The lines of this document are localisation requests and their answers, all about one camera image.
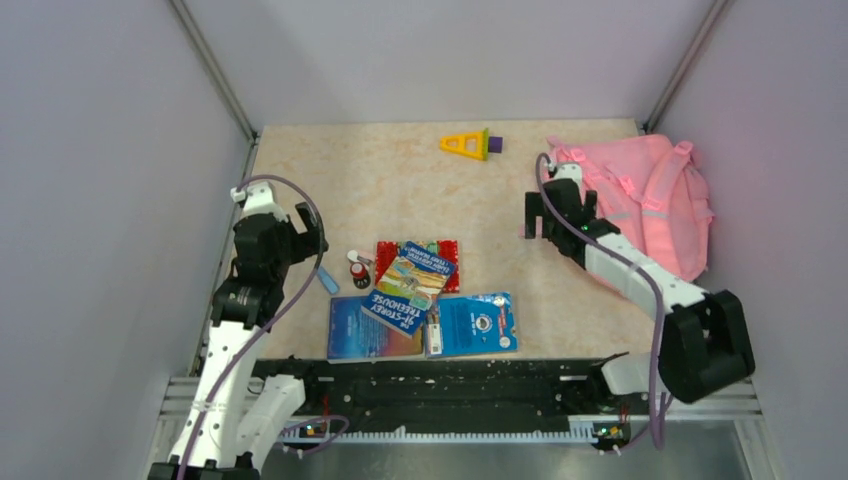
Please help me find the light blue paperback book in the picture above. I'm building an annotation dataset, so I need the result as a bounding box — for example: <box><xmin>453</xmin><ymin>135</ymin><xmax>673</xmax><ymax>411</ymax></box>
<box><xmin>425</xmin><ymin>292</ymin><xmax>519</xmax><ymax>358</ymax></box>

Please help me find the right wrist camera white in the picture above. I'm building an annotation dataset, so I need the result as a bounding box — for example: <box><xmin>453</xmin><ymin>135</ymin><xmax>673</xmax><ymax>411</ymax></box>
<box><xmin>550</xmin><ymin>163</ymin><xmax>583</xmax><ymax>184</ymax></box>

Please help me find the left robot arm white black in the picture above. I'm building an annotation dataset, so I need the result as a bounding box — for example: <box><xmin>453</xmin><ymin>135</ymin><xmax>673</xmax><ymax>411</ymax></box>
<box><xmin>147</xmin><ymin>202</ymin><xmax>328</xmax><ymax>479</ymax></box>

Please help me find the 91-storey treehouse blue book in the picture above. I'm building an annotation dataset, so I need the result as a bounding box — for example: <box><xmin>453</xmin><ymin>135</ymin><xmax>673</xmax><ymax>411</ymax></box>
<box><xmin>361</xmin><ymin>241</ymin><xmax>455</xmax><ymax>338</ymax></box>

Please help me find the red perfect stamp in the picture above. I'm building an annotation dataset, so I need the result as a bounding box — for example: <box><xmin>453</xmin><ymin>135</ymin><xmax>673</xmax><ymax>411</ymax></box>
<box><xmin>349</xmin><ymin>262</ymin><xmax>371</xmax><ymax>289</ymax></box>

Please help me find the light blue eraser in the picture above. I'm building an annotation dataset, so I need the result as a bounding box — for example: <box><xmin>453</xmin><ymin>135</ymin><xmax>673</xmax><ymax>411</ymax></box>
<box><xmin>317</xmin><ymin>266</ymin><xmax>340</xmax><ymax>296</ymax></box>

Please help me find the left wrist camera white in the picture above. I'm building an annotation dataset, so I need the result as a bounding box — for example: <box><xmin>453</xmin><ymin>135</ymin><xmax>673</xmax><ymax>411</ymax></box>
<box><xmin>230</xmin><ymin>181</ymin><xmax>290</xmax><ymax>222</ymax></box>

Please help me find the red 156-storey treehouse book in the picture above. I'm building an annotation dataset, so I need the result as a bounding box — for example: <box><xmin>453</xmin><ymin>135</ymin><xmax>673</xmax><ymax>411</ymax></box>
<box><xmin>374</xmin><ymin>240</ymin><xmax>461</xmax><ymax>294</ymax></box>

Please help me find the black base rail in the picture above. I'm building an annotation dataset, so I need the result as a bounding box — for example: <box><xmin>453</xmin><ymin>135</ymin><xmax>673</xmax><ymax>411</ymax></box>
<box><xmin>252</xmin><ymin>358</ymin><xmax>648</xmax><ymax>434</ymax></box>

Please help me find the dark blue sunset book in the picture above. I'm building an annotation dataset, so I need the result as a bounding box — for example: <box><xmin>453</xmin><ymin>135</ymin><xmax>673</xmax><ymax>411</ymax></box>
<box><xmin>326</xmin><ymin>296</ymin><xmax>425</xmax><ymax>363</ymax></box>

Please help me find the pink student backpack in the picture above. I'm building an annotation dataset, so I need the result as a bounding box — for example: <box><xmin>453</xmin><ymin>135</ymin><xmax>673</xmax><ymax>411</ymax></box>
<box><xmin>547</xmin><ymin>134</ymin><xmax>714</xmax><ymax>282</ymax></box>

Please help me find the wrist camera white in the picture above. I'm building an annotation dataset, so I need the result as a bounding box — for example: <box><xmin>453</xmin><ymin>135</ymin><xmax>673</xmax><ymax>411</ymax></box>
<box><xmin>230</xmin><ymin>181</ymin><xmax>290</xmax><ymax>222</ymax></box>
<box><xmin>550</xmin><ymin>163</ymin><xmax>583</xmax><ymax>184</ymax></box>

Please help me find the yellow triangle toy purple cap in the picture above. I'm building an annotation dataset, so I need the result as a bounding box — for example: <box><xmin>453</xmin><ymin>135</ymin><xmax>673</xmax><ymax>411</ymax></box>
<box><xmin>439</xmin><ymin>129</ymin><xmax>504</xmax><ymax>161</ymax></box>

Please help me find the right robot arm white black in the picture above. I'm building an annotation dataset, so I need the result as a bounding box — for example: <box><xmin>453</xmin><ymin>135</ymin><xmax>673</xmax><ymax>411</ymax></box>
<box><xmin>524</xmin><ymin>179</ymin><xmax>756</xmax><ymax>412</ymax></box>

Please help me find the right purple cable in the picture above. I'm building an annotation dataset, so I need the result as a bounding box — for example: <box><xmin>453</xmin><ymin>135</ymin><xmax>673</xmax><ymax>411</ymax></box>
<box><xmin>535</xmin><ymin>153</ymin><xmax>670</xmax><ymax>452</ymax></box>

